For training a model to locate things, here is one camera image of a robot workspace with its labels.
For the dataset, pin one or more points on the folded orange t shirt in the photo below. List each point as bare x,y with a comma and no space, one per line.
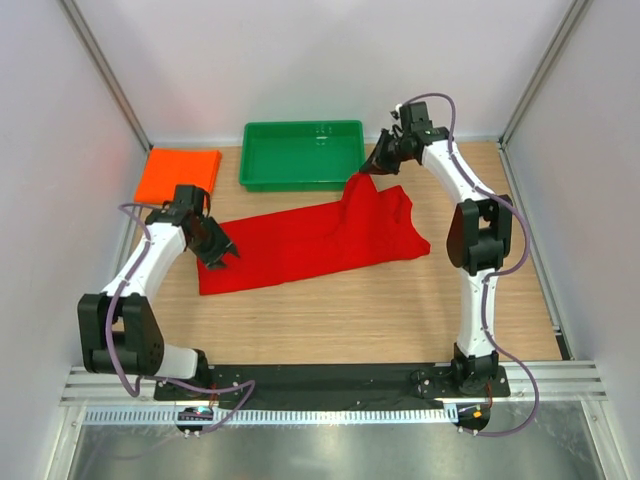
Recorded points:
167,168

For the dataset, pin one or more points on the right aluminium frame post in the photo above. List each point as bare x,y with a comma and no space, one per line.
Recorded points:
555,48

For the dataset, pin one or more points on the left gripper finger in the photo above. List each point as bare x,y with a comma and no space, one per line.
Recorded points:
213,261
222,243

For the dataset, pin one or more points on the aluminium frame post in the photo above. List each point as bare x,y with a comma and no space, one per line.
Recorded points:
90,43
555,48

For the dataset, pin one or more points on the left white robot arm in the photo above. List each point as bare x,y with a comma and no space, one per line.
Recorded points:
119,332

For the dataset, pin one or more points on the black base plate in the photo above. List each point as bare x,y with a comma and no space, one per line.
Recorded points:
351,387

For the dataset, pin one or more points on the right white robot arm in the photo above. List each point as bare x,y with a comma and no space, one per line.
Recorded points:
479,237

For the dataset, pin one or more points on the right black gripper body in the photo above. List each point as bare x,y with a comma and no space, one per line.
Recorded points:
401,146

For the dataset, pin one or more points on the aluminium front rail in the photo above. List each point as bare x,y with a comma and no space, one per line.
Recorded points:
556,380

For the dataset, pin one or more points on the white slotted cable duct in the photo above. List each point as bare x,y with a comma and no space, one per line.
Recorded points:
199,415

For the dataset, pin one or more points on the green plastic tray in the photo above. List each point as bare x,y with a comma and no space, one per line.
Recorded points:
299,156

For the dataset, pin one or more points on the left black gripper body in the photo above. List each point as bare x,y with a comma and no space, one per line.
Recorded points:
208,242

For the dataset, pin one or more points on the red t shirt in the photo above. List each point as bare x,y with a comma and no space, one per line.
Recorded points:
367,226

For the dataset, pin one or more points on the left aluminium frame post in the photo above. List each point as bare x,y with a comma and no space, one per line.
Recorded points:
90,43

